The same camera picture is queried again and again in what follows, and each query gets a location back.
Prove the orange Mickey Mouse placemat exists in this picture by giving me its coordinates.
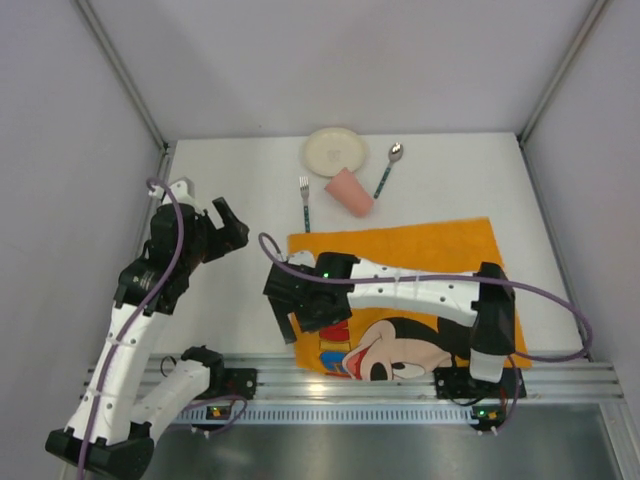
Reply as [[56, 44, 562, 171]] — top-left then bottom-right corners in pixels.
[[288, 218, 524, 379]]

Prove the pink plastic cup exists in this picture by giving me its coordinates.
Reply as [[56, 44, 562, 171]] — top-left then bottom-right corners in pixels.
[[325, 168, 373, 218]]

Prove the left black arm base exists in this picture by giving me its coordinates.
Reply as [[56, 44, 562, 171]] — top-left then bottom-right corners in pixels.
[[154, 348, 257, 403]]

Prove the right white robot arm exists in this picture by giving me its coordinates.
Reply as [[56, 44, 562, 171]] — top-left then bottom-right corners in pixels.
[[263, 251, 516, 383]]

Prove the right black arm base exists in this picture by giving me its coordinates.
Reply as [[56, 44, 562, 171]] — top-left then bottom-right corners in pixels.
[[433, 367, 527, 404]]

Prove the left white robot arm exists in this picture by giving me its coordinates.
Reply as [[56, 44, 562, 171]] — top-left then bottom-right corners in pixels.
[[45, 197, 249, 479]]

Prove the cream round plate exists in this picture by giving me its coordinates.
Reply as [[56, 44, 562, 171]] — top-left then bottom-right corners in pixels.
[[301, 127, 369, 178]]

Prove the fork with teal handle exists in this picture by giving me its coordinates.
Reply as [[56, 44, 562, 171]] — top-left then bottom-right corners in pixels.
[[299, 176, 311, 233]]

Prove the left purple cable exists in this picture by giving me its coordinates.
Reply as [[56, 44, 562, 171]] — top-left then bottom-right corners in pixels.
[[74, 177, 247, 480]]

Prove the perforated grey cable duct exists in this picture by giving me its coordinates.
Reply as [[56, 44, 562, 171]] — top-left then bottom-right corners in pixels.
[[173, 404, 503, 427]]

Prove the aluminium mounting rail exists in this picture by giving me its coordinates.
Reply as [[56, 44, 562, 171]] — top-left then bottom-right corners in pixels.
[[78, 352, 625, 402]]

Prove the spoon with teal handle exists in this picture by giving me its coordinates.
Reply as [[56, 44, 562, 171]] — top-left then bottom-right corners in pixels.
[[373, 142, 404, 200]]

